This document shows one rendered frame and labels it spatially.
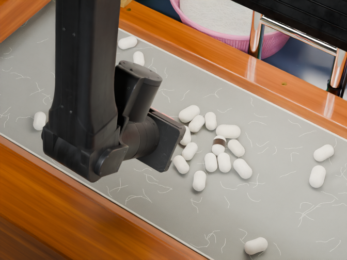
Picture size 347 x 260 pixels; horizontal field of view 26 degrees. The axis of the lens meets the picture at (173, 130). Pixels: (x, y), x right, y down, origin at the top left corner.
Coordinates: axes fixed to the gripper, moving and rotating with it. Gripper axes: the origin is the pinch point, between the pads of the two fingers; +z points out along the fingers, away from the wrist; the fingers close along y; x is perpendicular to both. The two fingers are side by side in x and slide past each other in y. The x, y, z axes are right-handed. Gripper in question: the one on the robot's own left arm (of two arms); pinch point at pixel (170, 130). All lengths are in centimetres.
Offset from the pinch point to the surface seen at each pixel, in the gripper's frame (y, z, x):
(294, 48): -1.3, 38.4, -14.6
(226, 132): -4.9, 10.1, -1.2
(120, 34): 23.1, 18.5, -5.7
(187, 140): -0.6, 6.8, 1.9
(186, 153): -1.9, 4.9, 3.4
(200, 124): -0.4, 9.7, -0.5
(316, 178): -20.4, 9.8, -1.6
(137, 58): 16.1, 14.1, -4.4
